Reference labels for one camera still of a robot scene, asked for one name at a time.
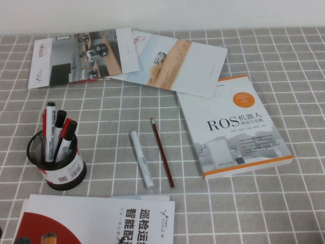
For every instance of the black mesh pen holder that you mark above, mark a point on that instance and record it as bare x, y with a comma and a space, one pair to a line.
66, 175

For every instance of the all-white paint marker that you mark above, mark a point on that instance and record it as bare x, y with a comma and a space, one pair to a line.
142, 160

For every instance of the office photo brochure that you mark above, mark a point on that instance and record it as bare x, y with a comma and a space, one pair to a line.
114, 50

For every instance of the dark red pencil with eraser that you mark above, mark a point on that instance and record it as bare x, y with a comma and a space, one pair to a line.
162, 152

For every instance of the red and white AgileX brochure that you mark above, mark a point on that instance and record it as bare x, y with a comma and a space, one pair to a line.
101, 216

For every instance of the desert photo brochure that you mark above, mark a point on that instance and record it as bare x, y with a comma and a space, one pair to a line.
182, 66

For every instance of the white orange ROS book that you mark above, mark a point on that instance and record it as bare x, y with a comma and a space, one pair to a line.
228, 142

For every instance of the white marker with barcode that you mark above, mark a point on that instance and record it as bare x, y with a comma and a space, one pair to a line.
50, 127

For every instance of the red gel pen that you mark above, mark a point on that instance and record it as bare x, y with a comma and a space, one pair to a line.
44, 122

